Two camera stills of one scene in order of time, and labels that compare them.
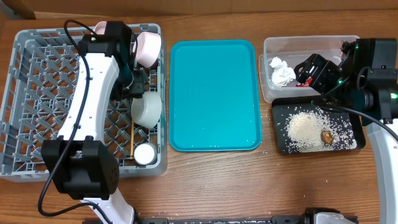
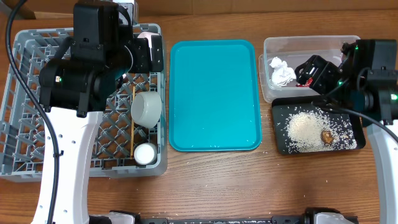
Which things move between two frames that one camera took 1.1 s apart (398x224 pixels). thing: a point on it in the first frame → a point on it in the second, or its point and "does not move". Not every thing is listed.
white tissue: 282,74 does not move
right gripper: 313,72 does not move
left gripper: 138,89 → 141,64
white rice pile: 303,128 does not move
